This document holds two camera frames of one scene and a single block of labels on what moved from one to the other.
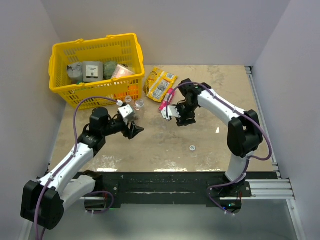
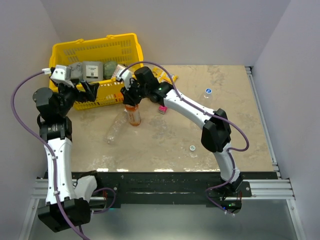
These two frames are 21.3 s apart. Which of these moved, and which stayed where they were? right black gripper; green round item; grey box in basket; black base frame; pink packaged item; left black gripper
Moved: right black gripper; left black gripper
Stayed: green round item; pink packaged item; black base frame; grey box in basket
